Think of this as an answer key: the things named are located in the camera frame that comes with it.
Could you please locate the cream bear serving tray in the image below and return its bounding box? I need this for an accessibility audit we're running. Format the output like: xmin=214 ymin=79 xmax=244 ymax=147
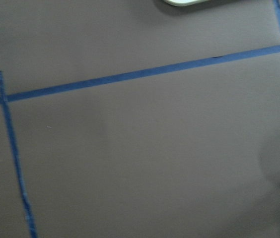
xmin=163 ymin=0 xmax=209 ymax=7

